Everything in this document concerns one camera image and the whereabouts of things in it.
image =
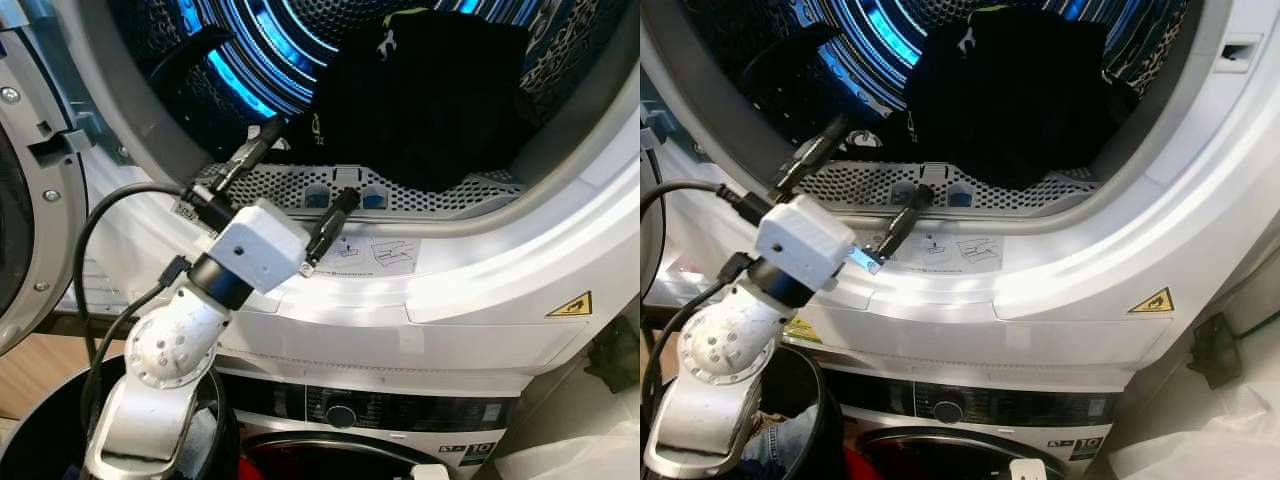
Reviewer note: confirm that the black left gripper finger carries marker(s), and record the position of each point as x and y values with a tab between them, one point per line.
905	215
812	152
252	152
335	215

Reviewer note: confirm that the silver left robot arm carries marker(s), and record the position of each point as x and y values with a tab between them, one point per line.
715	345
165	345

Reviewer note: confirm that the white washing machine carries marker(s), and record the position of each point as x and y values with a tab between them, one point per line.
420	410
1030	408

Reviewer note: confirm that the white instruction sticker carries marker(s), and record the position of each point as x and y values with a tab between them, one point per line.
960	252
385	255

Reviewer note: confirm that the grey perforated lint filter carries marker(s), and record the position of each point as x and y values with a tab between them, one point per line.
440	192
1030	188

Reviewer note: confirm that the black garment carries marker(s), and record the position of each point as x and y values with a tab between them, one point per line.
1010	100
420	100

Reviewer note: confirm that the white tumble dryer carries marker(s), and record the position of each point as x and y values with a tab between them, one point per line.
1060	265
480	270

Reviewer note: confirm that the black washer control knob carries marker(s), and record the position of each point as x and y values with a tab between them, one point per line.
947	410
341	413

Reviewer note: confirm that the yellow triangle warning sticker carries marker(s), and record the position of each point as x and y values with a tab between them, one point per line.
1153	303
572	307

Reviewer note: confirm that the blue jeans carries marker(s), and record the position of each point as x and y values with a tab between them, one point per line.
198	440
780	440

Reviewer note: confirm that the leopard print garment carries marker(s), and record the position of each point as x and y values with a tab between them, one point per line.
1160	45
575	45

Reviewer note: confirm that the red garment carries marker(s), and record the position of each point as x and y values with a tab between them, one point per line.
250	470
858	467

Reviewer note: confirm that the white plastic bag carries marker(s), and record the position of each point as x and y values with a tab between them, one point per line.
1200	440
580	450

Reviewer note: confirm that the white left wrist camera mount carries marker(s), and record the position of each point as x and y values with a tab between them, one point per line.
805	240
258	250

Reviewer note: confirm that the black wall bracket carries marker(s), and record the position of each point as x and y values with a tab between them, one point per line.
615	355
1215	350

